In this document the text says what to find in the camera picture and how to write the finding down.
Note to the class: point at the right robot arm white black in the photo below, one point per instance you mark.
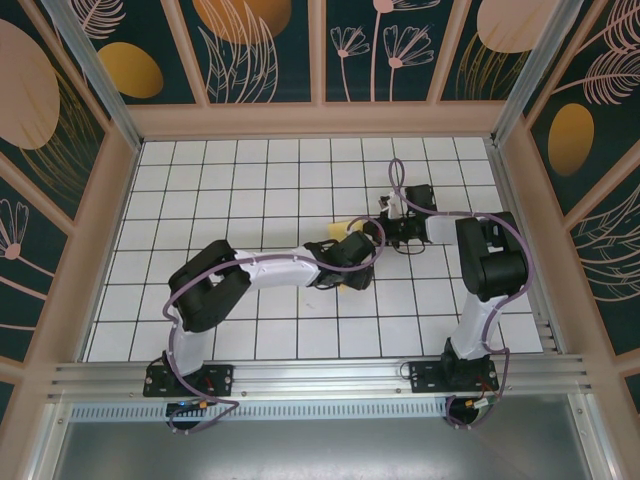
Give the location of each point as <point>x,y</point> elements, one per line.
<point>495,260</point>

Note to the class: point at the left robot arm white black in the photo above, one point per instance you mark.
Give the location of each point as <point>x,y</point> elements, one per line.
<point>280,272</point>

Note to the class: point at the grey sheet metal panel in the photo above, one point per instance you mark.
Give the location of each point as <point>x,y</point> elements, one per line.
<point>320,450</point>

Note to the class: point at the aluminium table side rail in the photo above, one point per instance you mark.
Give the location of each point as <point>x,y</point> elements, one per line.
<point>500,165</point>

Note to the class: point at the long aluminium mounting rail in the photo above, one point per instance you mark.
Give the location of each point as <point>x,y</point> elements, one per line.
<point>320,375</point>

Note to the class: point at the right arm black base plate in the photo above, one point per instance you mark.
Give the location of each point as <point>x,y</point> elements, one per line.
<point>425,380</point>

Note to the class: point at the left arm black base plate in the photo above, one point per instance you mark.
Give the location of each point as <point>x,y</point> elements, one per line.
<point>222,377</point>

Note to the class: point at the aluminium corner post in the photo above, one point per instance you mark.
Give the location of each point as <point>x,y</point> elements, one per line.
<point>102,85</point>
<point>536,75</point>

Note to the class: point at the aluminium frame bar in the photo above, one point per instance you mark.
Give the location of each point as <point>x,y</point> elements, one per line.
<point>587,440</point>
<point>54,440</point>

